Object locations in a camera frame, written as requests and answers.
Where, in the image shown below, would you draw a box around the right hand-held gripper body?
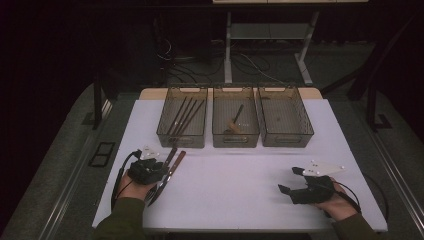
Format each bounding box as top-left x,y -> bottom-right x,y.
289,160 -> 346,205

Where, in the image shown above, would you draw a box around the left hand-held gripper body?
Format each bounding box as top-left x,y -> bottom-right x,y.
128,145 -> 164,186

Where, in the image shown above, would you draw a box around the brown-handled knife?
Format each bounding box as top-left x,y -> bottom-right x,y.
147,150 -> 187,207

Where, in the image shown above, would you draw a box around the smoky clear plastic bin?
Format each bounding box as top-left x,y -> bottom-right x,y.
156,86 -> 209,149
257,85 -> 315,148
212,86 -> 260,149

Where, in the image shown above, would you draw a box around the black chopstick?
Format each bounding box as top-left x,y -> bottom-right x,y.
166,96 -> 188,135
170,97 -> 194,137

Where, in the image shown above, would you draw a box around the brown chopstick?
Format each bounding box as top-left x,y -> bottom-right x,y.
174,99 -> 199,137
178,99 -> 206,138

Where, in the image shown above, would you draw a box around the wooden spoon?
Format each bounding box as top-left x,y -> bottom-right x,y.
223,116 -> 243,135

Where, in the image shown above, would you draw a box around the metal spoon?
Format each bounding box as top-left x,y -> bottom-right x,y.
232,103 -> 245,125

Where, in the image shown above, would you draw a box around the person's left hand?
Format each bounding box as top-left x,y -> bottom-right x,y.
116,169 -> 158,201

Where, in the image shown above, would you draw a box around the person's right hand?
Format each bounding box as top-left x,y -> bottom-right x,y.
314,181 -> 359,222

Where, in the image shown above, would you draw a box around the white table cover board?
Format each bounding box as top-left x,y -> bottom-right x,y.
92,98 -> 389,233

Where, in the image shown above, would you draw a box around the black metal stand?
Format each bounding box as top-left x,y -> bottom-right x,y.
92,73 -> 116,131
321,13 -> 424,133

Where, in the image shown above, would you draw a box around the left hand-held gripper black cable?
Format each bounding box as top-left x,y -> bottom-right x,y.
110,149 -> 142,211

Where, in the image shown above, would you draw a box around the hand-held gripper black cable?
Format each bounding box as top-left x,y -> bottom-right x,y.
110,149 -> 142,211
333,181 -> 363,214

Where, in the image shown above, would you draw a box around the right hand-held gripper black cable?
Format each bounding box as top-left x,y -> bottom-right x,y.
333,181 -> 363,214

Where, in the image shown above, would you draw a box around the aluminium floor rail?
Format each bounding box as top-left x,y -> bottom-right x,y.
38,99 -> 114,240
359,123 -> 424,229

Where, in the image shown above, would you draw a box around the tangle of floor cables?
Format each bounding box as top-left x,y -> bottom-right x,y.
156,36 -> 284,85

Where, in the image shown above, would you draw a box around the grey metal desk frame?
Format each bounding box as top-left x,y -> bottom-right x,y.
223,11 -> 320,87

